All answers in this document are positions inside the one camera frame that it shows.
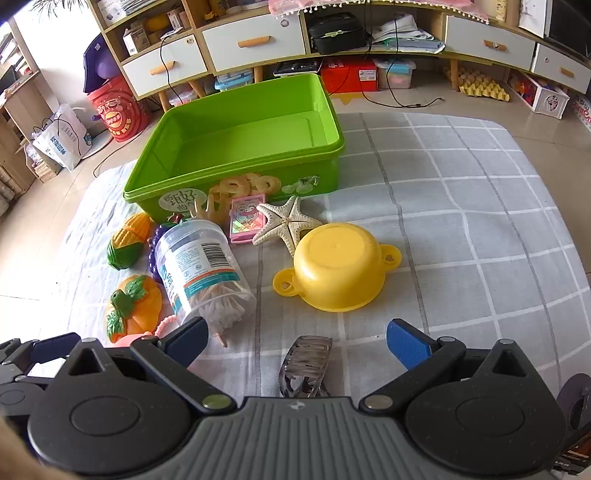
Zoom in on purple toy grapes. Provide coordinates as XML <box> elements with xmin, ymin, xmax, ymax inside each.
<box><xmin>147</xmin><ymin>220</ymin><xmax>186</xmax><ymax>284</ymax></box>

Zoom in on wooden side shelf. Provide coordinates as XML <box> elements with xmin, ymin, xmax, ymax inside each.
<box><xmin>0</xmin><ymin>69</ymin><xmax>61</xmax><ymax>208</ymax></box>

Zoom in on blue lidded plastic container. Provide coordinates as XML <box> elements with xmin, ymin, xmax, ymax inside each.
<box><xmin>215</xmin><ymin>69</ymin><xmax>254</xmax><ymax>92</ymax></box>

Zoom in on green plastic storage box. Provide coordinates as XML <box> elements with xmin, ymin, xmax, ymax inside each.
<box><xmin>122</xmin><ymin>74</ymin><xmax>347</xmax><ymax>223</ymax></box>

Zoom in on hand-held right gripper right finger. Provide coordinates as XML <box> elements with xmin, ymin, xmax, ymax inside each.
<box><xmin>360</xmin><ymin>318</ymin><xmax>536</xmax><ymax>415</ymax></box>

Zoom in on clear cotton swab jar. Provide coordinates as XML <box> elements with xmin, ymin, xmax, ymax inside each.
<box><xmin>152</xmin><ymin>220</ymin><xmax>257</xmax><ymax>333</ymax></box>

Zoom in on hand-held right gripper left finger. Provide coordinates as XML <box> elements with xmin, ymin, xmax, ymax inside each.
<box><xmin>55</xmin><ymin>318</ymin><xmax>236</xmax><ymax>413</ymax></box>

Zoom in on toy corn cob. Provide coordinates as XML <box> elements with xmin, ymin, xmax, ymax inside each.
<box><xmin>107</xmin><ymin>212</ymin><xmax>157</xmax><ymax>271</ymax></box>

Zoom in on red cardboard box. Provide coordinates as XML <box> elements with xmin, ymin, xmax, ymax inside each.
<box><xmin>321</xmin><ymin>58</ymin><xmax>379</xmax><ymax>93</ymax></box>

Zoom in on black cable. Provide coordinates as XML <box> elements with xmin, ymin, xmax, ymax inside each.
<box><xmin>93</xmin><ymin>30</ymin><xmax>195</xmax><ymax>178</ymax></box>

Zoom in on white crate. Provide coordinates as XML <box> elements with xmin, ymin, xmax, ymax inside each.
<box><xmin>508</xmin><ymin>71</ymin><xmax>571</xmax><ymax>120</ymax></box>

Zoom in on red paper bag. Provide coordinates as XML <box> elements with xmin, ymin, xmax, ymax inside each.
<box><xmin>88</xmin><ymin>76</ymin><xmax>151</xmax><ymax>141</ymax></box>

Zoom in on clear grey hair claw clip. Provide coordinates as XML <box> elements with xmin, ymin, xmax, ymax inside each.
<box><xmin>278</xmin><ymin>335</ymin><xmax>334</xmax><ymax>398</ymax></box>

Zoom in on yellow toy pot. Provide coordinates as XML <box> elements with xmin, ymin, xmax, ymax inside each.
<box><xmin>272</xmin><ymin>223</ymin><xmax>402</xmax><ymax>313</ymax></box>

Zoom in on pink card box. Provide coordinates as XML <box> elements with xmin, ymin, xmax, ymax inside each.
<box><xmin>229</xmin><ymin>195</ymin><xmax>265</xmax><ymax>244</ymax></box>

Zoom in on clear plastic container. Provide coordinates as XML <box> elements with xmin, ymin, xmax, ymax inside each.
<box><xmin>168</xmin><ymin>85</ymin><xmax>205</xmax><ymax>108</ymax></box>
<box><xmin>374</xmin><ymin>59</ymin><xmax>416</xmax><ymax>89</ymax></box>

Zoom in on white starfish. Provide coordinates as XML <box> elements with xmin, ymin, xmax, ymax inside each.
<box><xmin>252</xmin><ymin>195</ymin><xmax>324</xmax><ymax>259</ymax></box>

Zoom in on beige coral-shaped toy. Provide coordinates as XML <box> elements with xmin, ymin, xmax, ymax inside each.
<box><xmin>193</xmin><ymin>194</ymin><xmax>232</xmax><ymax>227</ymax></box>

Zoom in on grey checked blanket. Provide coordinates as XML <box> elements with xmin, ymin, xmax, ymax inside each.
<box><xmin>44</xmin><ymin>112</ymin><xmax>591</xmax><ymax>402</ymax></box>

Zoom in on orange toy pumpkin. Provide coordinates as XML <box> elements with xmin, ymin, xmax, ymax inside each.
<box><xmin>105</xmin><ymin>274</ymin><xmax>163</xmax><ymax>344</ymax></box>

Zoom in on pink plastic toy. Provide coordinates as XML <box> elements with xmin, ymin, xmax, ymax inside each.
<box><xmin>117</xmin><ymin>313</ymin><xmax>180</xmax><ymax>352</ymax></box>

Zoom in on small cardboard box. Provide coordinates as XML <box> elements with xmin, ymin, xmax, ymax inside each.
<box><xmin>122</xmin><ymin>25</ymin><xmax>151</xmax><ymax>56</ymax></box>

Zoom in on white drawer with wooden handle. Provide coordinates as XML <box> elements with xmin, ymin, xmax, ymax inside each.
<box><xmin>122</xmin><ymin>46</ymin><xmax>208</xmax><ymax>99</ymax></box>
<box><xmin>531</xmin><ymin>44</ymin><xmax>591</xmax><ymax>95</ymax></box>
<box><xmin>202</xmin><ymin>15</ymin><xmax>308</xmax><ymax>72</ymax></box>
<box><xmin>444</xmin><ymin>16</ymin><xmax>536</xmax><ymax>70</ymax></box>

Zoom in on pink fringed cloth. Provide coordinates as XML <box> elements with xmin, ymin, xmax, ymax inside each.
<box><xmin>268</xmin><ymin>0</ymin><xmax>490</xmax><ymax>24</ymax></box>

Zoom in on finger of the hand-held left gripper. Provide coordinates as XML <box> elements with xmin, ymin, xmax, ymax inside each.
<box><xmin>0</xmin><ymin>373</ymin><xmax>57</xmax><ymax>418</ymax></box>
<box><xmin>0</xmin><ymin>332</ymin><xmax>81</xmax><ymax>371</ymax></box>

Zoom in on white plastic bag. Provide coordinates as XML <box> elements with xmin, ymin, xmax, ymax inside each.
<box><xmin>31</xmin><ymin>104</ymin><xmax>93</xmax><ymax>171</ymax></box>

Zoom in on black flat case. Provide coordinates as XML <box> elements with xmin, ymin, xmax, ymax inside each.
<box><xmin>272</xmin><ymin>59</ymin><xmax>323</xmax><ymax>77</ymax></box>

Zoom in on yellow egg tray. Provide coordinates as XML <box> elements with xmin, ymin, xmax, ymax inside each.
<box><xmin>443</xmin><ymin>65</ymin><xmax>511</xmax><ymax>100</ymax></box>

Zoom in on wooden cabinet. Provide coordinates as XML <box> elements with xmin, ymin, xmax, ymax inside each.
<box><xmin>88</xmin><ymin>0</ymin><xmax>591</xmax><ymax>114</ymax></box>

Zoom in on black bag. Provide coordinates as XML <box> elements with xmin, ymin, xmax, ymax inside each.
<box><xmin>308</xmin><ymin>11</ymin><xmax>368</xmax><ymax>55</ymax></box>

